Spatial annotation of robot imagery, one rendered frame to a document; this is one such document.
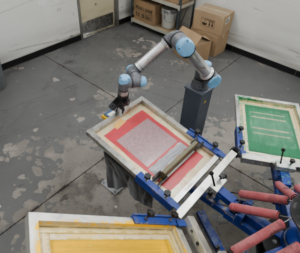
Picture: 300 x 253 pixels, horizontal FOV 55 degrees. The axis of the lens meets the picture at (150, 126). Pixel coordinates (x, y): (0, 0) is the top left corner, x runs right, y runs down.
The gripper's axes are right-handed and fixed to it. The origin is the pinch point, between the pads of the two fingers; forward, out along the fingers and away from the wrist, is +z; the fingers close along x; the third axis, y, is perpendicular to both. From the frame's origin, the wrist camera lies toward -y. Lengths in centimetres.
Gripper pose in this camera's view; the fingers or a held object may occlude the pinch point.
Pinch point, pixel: (118, 114)
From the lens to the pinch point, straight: 218.0
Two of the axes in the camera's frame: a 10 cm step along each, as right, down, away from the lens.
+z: -1.7, 6.6, 7.3
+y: 6.5, -4.9, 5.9
